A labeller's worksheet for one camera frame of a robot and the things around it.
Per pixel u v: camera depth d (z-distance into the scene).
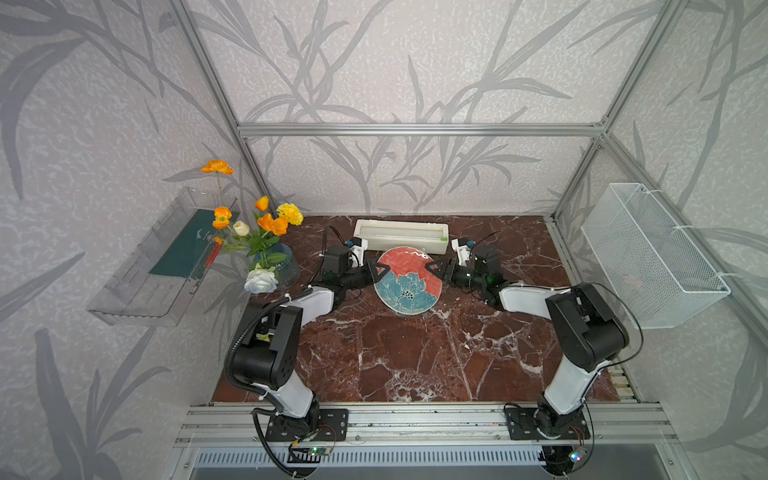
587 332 0.49
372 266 0.82
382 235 1.05
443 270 0.83
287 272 0.96
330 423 0.73
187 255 0.69
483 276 0.75
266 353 0.46
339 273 0.74
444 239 1.04
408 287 0.89
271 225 0.72
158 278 0.67
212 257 0.69
